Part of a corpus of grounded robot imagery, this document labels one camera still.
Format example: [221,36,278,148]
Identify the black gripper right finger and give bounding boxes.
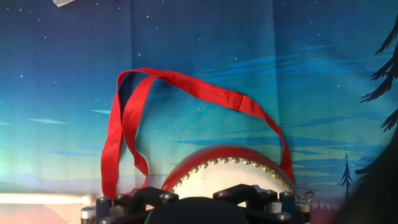
[212,183,312,224]

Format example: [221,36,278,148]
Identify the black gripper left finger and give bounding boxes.
[80,185,180,224]

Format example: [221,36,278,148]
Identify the pale wooden drumstick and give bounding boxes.
[0,192,96,206]

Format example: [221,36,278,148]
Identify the red drum with white skin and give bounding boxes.
[160,144,314,203]

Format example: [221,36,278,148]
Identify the night sky forest printed cloth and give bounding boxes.
[0,0,398,224]

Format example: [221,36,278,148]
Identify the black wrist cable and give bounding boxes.
[329,124,398,224]

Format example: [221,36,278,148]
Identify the red fabric drum strap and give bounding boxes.
[100,67,295,202]

